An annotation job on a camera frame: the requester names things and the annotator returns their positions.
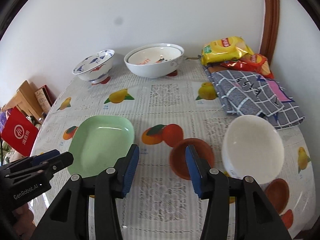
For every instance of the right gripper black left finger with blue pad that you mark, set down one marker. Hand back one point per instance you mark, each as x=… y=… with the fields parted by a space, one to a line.
x=67 y=215

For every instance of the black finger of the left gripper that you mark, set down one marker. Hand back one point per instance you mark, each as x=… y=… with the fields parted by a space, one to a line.
x=57 y=163

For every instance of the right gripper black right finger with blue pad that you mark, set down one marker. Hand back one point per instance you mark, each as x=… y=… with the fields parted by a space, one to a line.
x=255 y=216

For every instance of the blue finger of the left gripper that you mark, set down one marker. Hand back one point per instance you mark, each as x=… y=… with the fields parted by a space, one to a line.
x=37 y=160

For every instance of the brown clay dish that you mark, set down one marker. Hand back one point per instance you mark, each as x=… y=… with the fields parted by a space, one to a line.
x=177 y=156
x=278 y=194

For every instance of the green square plate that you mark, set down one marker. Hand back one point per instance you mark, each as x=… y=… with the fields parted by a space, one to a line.
x=98 y=143

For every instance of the white bowl blue trim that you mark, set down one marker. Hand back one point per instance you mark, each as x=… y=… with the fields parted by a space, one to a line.
x=252 y=147

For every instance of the person's left hand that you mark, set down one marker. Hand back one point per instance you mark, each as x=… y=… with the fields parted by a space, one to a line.
x=24 y=226

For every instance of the red gift bag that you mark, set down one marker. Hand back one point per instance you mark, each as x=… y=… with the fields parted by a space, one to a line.
x=19 y=133

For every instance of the patterned red box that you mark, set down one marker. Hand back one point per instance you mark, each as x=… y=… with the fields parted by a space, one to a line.
x=45 y=98

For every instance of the blue red patterned footed bowl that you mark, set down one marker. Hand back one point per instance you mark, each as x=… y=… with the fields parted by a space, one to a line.
x=95 y=68

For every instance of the grey checked folded cloth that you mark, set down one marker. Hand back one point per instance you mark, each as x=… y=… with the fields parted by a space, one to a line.
x=248 y=93

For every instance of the large white bowl grey scrolls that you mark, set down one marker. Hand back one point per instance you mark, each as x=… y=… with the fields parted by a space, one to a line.
x=154 y=70

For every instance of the inner white lemon bowl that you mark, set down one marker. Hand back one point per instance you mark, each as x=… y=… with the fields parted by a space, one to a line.
x=154 y=55

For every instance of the red orange chips bag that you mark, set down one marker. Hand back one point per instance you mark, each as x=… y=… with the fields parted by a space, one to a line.
x=250 y=63

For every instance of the yellow chips bag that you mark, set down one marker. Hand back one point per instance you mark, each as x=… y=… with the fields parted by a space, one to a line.
x=225 y=49

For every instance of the brown wooden corner trim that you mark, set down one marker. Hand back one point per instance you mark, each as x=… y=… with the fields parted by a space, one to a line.
x=270 y=30

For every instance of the wooden board by wall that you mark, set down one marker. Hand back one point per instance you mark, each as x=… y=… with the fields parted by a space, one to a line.
x=26 y=102

